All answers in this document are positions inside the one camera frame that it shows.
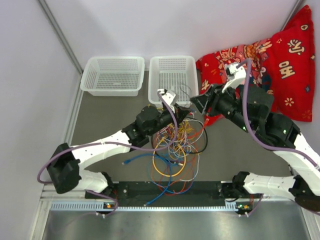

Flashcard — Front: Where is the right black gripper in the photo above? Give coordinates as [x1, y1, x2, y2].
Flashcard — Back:
[189, 81, 254, 134]

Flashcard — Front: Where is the aluminium frame rail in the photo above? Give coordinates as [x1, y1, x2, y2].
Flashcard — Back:
[39, 183, 88, 202]

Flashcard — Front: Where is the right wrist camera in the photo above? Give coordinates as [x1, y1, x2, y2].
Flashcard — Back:
[222, 62, 247, 93]

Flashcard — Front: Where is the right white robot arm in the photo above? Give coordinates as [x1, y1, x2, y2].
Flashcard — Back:
[191, 84, 320, 212]

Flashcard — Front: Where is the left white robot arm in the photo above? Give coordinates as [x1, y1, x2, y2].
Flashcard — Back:
[46, 104, 191, 199]

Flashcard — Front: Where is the right white plastic basket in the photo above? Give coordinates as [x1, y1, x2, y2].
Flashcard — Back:
[148, 55, 199, 107]

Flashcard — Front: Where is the white plastic basket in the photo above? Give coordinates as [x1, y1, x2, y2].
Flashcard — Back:
[80, 56, 145, 97]
[148, 55, 199, 107]

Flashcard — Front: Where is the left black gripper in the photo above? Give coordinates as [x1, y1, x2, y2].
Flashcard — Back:
[146, 103, 191, 137]

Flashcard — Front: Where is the left white plastic basket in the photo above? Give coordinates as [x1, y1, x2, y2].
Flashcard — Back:
[80, 56, 145, 97]

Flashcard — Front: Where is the white thin cable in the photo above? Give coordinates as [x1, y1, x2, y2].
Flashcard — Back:
[174, 149, 201, 182]

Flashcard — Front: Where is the red patterned pillow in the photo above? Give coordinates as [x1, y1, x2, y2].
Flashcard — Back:
[196, 5, 316, 122]

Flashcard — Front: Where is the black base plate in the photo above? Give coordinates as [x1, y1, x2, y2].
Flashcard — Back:
[99, 181, 238, 202]

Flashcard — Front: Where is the red ethernet cable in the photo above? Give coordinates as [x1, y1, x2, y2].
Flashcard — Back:
[189, 114, 211, 141]

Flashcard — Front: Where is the white slotted cable duct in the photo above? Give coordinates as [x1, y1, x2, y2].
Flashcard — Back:
[50, 201, 245, 212]

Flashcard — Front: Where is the orange thin cable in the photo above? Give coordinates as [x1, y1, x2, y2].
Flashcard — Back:
[149, 154, 198, 196]

